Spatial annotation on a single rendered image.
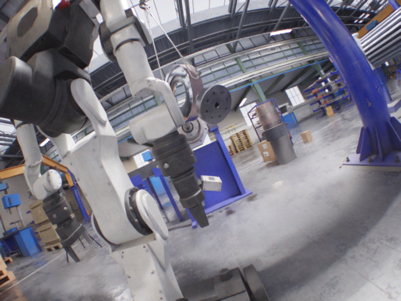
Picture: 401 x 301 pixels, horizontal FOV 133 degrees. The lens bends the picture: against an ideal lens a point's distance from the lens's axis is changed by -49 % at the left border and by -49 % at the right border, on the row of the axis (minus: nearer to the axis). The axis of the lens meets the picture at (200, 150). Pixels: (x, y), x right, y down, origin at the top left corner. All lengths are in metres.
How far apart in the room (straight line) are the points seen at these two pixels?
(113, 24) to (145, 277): 0.66
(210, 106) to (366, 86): 1.38
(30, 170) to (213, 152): 2.09
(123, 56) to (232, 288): 0.79
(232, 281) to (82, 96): 0.74
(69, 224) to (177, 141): 0.45
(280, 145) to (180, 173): 2.69
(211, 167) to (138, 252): 1.95
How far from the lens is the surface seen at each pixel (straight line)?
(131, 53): 0.42
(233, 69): 10.15
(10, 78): 0.36
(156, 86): 0.39
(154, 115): 0.38
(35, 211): 5.42
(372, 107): 1.74
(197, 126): 2.08
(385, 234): 1.01
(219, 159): 2.34
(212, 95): 0.82
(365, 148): 1.84
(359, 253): 0.93
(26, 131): 0.64
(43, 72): 0.40
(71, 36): 0.53
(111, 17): 0.51
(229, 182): 2.38
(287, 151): 3.02
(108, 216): 0.48
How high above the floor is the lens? 0.68
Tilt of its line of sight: 3 degrees up
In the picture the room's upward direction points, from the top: 24 degrees counter-clockwise
